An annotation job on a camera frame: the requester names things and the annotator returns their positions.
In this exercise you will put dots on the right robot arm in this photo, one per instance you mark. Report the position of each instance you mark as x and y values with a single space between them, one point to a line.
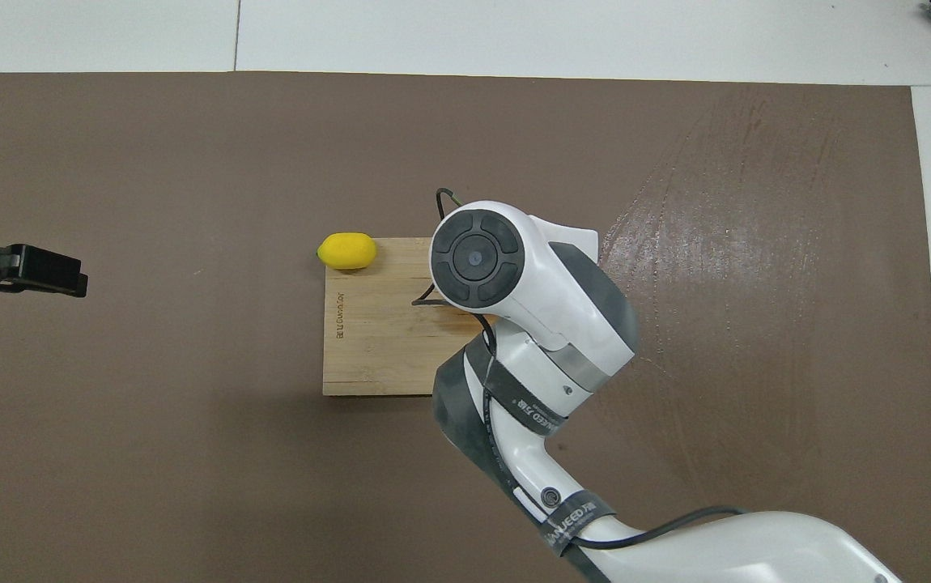
563 308

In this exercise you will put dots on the yellow lemon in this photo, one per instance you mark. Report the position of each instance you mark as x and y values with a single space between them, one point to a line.
347 251

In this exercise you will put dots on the wooden cutting board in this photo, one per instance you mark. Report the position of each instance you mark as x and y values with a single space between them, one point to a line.
376 340

